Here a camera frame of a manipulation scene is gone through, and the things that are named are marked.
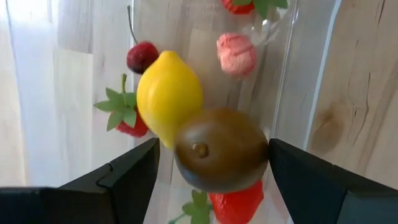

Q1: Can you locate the dark red long-stemmed cherry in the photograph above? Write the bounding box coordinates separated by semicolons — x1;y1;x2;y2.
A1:
126;5;160;75

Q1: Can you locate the smooth orange-red strawberry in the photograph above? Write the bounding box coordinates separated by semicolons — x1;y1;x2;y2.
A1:
167;180;265;224

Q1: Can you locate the pink wrinkled raspberry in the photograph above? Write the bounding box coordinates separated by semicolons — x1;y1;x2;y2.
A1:
216;32;258;78

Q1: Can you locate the small red star-leaved strawberry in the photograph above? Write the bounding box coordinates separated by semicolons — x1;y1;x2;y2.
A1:
93;73;150;139

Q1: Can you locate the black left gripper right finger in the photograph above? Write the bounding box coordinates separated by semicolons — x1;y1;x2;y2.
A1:
268;138;398;224

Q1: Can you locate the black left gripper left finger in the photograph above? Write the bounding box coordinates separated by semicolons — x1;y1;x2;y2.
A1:
58;137;161;224

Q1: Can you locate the dark red bushy-leaved strawberry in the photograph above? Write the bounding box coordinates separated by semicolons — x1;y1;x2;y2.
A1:
221;0;289;20

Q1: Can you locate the clear plastic tupperware container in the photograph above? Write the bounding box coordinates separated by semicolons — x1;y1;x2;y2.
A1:
4;0;343;224

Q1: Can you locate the large yellow lemon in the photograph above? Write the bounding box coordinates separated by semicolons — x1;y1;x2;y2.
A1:
136;50;205;152

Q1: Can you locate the brown kiwi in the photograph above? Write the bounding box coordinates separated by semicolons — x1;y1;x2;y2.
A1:
173;107;270;194

